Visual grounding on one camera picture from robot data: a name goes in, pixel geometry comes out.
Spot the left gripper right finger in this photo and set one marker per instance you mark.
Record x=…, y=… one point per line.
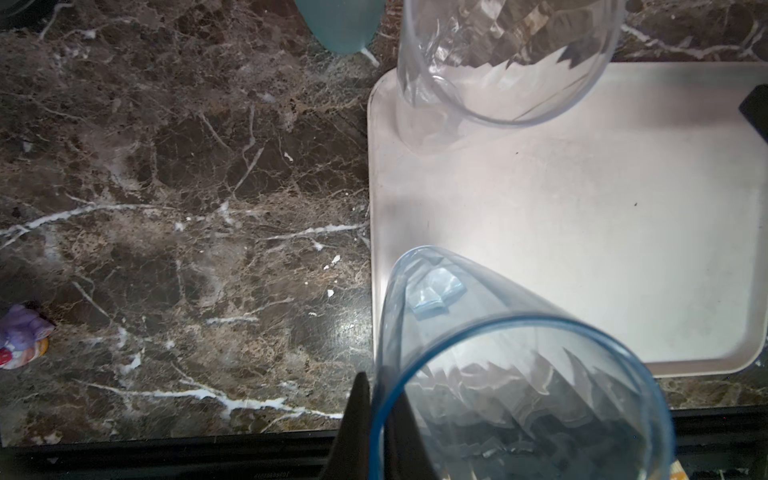
x=404, y=453

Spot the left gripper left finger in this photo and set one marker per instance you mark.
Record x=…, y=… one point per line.
x=349, y=455

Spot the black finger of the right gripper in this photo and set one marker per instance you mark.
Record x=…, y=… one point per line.
x=754, y=108

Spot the blue grey plastic glass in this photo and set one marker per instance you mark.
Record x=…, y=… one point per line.
x=505, y=385

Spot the beige square tray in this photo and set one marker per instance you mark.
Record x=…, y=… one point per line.
x=642, y=210

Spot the clear plastic glass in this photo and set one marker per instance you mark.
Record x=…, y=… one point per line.
x=469, y=70

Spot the wooden letter block right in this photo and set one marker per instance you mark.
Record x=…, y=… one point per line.
x=677, y=472

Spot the small purple toy figure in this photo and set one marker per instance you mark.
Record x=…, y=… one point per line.
x=24, y=336

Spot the teal frosted glass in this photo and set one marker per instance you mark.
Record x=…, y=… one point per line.
x=342, y=26

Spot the black front rail base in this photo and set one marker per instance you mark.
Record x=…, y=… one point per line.
x=717, y=443

